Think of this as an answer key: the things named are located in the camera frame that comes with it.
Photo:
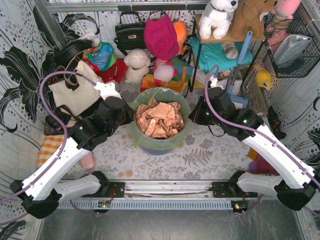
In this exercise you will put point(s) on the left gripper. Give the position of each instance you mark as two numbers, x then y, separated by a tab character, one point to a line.
124	113

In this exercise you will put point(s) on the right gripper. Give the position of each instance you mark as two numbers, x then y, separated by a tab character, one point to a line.
198	114

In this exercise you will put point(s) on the green trash bag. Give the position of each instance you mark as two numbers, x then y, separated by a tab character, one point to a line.
166	95

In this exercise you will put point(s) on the blue trash bin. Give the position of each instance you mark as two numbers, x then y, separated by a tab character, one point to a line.
156	152

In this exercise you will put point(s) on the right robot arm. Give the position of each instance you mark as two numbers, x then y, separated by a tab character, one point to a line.
296	182

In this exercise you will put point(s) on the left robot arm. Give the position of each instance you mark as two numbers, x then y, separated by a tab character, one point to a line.
41	193

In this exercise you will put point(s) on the cream canvas tote bag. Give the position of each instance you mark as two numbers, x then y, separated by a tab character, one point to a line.
82	99

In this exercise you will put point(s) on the magenta cloth bag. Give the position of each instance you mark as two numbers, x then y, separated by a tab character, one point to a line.
160	38

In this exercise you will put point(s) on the crumpled brown paper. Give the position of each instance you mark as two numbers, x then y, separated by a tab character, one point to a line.
160	120

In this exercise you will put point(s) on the cream plush sheep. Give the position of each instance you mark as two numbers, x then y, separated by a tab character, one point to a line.
138	63

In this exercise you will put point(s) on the pink plush doll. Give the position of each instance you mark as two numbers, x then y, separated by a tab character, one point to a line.
163	71

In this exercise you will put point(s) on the teal cloth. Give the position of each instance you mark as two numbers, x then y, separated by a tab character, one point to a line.
212	54

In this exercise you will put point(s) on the pink cylinder toy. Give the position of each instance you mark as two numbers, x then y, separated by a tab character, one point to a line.
87	162

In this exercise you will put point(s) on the grey patterned sneaker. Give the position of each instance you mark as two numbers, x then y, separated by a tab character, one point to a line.
230	50

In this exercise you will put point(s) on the yellow plush duck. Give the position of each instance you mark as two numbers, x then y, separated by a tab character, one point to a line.
263	76

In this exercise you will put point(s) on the black leather handbag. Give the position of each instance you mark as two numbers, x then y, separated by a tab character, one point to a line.
130	36

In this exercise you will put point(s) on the orange checkered towel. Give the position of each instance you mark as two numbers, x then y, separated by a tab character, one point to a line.
48	147

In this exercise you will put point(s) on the black hat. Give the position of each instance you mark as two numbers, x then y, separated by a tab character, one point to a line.
64	56

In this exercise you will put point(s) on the orange plush toy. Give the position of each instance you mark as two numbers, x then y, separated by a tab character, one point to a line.
181	34

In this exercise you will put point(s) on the white plush dog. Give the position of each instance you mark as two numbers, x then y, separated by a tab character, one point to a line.
216	18

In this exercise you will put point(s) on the brown teddy bear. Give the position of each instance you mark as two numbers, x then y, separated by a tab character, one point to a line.
249	16

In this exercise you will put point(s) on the silver foil pouch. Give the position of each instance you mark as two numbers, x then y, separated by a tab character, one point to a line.
291	48

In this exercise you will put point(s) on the pink plush in basket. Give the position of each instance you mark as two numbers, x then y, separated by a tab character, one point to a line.
282	17

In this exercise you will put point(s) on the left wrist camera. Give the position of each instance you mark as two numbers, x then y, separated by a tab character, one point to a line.
108	89

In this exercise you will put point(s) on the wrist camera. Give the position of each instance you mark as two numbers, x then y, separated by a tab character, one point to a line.
214	83
108	89

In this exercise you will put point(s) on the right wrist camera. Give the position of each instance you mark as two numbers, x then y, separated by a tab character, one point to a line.
214	83

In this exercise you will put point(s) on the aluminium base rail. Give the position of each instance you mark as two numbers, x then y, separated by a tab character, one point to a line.
152	195

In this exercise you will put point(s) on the black wire basket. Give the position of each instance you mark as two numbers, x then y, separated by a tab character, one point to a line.
307	61

